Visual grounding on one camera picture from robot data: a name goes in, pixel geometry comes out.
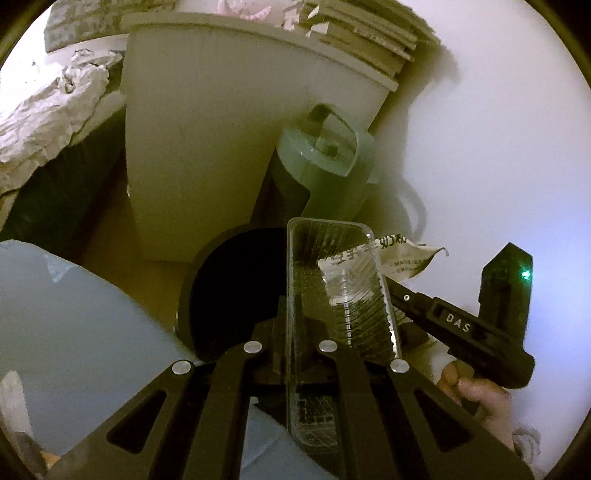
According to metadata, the pink cloth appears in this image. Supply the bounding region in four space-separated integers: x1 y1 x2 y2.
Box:
217 0 278 24

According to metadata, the person's right hand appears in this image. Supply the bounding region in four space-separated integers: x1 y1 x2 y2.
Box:
436 360 514 449

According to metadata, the white printed wrapper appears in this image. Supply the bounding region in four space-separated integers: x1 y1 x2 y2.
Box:
318 234 450 306

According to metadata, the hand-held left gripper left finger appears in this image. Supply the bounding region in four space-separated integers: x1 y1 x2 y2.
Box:
46 295 291 480

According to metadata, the stack of grey boards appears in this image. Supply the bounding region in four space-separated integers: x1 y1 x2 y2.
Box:
295 0 440 77

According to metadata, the dark bed frame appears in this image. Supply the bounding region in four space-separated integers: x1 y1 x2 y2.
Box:
0 92 129 237

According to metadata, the clear plastic tray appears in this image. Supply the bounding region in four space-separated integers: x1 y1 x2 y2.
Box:
286 217 403 450

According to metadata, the grey patterned pillow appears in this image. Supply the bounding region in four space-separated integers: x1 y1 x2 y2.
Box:
44 0 182 52

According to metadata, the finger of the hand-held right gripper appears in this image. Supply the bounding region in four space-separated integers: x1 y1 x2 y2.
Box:
383 276 437 325
398 318 430 348

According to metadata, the white bedside cabinet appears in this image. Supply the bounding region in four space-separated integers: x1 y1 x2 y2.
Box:
121 13 400 261

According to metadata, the black round trash bin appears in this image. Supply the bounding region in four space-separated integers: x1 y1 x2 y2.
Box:
175 225 296 366

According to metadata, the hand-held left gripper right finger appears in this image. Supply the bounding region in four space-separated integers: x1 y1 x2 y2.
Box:
295 318 536 480

